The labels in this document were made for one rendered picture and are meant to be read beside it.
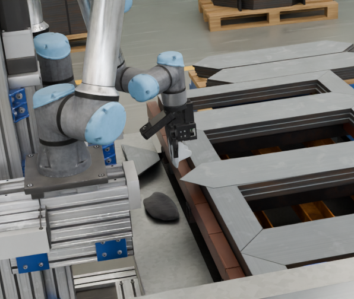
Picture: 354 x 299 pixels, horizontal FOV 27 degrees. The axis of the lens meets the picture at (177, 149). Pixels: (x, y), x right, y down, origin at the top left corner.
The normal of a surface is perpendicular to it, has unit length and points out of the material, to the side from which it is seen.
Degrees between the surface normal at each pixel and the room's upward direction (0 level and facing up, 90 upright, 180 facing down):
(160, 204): 8
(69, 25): 90
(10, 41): 90
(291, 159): 0
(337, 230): 0
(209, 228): 0
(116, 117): 97
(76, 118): 70
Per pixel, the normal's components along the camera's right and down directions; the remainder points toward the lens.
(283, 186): 0.20, 0.40
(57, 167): -0.11, 0.14
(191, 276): -0.07, -0.90
